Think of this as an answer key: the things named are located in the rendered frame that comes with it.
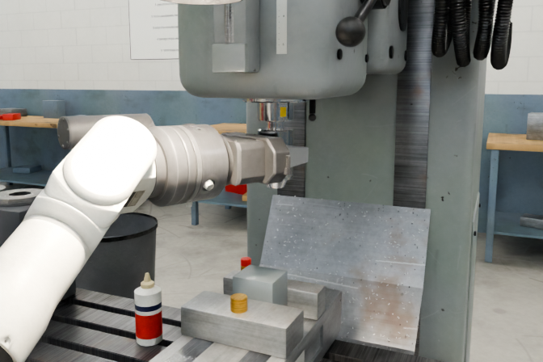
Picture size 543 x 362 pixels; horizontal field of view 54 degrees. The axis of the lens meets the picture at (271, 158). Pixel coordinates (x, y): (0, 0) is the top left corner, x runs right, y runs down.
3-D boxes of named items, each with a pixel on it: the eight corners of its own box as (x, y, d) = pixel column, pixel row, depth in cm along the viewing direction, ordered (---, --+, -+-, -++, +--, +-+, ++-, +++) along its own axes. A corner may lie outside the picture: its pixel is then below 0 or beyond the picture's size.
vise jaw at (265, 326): (286, 359, 63) (286, 328, 62) (180, 334, 69) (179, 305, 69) (304, 338, 68) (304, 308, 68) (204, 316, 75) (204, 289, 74)
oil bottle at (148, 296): (152, 349, 79) (149, 279, 78) (130, 343, 81) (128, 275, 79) (167, 337, 83) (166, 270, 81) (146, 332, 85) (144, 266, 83)
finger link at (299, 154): (304, 166, 70) (268, 170, 66) (304, 141, 69) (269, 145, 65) (313, 167, 69) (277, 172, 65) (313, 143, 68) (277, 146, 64)
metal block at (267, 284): (272, 326, 70) (272, 283, 69) (232, 317, 73) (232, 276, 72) (287, 310, 75) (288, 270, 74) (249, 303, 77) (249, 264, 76)
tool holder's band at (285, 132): (300, 136, 68) (300, 129, 68) (266, 138, 66) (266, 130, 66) (284, 133, 72) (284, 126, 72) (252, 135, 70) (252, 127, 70)
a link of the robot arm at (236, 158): (292, 123, 62) (208, 128, 54) (290, 203, 63) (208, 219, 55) (227, 117, 71) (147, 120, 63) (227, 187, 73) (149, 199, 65)
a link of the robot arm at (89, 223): (170, 137, 53) (103, 233, 43) (139, 185, 59) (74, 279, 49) (113, 101, 52) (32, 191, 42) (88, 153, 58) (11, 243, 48)
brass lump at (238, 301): (242, 314, 66) (242, 300, 66) (227, 311, 67) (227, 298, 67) (250, 308, 68) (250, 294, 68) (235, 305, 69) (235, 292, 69)
